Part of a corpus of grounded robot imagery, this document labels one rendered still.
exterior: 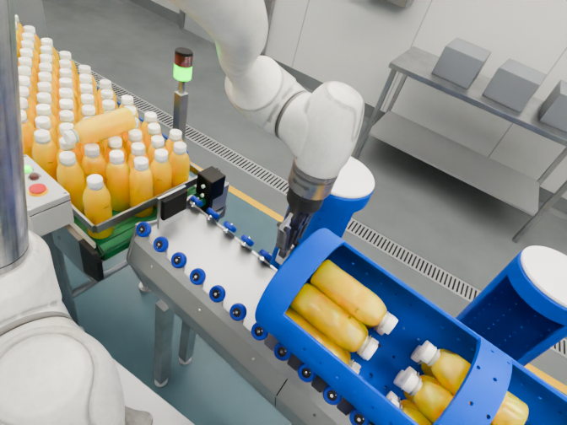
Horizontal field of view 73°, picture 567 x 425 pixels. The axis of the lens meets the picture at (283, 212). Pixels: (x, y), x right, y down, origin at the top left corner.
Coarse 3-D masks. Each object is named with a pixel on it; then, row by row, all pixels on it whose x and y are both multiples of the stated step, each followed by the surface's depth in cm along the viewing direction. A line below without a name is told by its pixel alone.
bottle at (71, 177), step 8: (64, 168) 106; (72, 168) 107; (80, 168) 109; (64, 176) 106; (72, 176) 107; (80, 176) 109; (64, 184) 108; (72, 184) 108; (80, 184) 110; (72, 192) 110; (80, 192) 112; (72, 200) 112; (80, 200) 114; (80, 208) 116
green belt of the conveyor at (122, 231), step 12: (192, 192) 136; (204, 204) 139; (132, 216) 122; (156, 216) 124; (84, 228) 114; (120, 228) 117; (132, 228) 118; (96, 240) 112; (108, 240) 113; (120, 240) 115; (108, 252) 112
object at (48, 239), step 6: (48, 234) 108; (48, 240) 109; (48, 246) 111; (54, 246) 112; (54, 252) 114; (54, 258) 115; (54, 264) 116; (60, 270) 120; (60, 276) 121; (60, 282) 123; (60, 288) 125; (66, 294) 129; (66, 300) 130; (66, 306) 132; (72, 318) 138
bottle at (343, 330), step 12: (312, 288) 86; (300, 300) 84; (312, 300) 84; (324, 300) 84; (300, 312) 85; (312, 312) 83; (324, 312) 83; (336, 312) 83; (312, 324) 84; (324, 324) 82; (336, 324) 81; (348, 324) 81; (360, 324) 83; (336, 336) 81; (348, 336) 80; (360, 336) 81; (348, 348) 81; (360, 348) 81
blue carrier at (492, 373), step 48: (336, 240) 88; (288, 288) 80; (384, 288) 97; (288, 336) 82; (384, 336) 99; (432, 336) 94; (480, 336) 79; (336, 384) 79; (384, 384) 94; (480, 384) 69; (528, 384) 83
